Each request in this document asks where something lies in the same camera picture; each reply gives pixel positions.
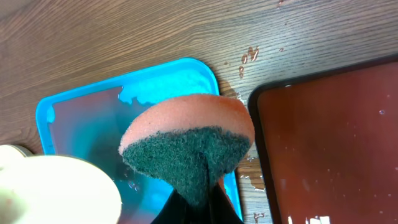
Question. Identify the teal plastic tray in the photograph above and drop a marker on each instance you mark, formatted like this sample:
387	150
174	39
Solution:
89	122

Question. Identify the green plate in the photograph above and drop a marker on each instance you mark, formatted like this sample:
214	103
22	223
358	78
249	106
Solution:
57	189
12	153

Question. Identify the red and black sponge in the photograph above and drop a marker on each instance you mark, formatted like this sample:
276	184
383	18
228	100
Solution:
190	142

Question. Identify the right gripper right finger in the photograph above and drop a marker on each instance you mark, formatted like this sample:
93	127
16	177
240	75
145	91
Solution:
221	211

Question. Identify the black tray with red liquid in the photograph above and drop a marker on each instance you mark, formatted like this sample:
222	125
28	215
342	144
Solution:
327	144

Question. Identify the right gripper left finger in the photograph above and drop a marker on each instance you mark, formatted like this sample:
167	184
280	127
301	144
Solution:
175	211

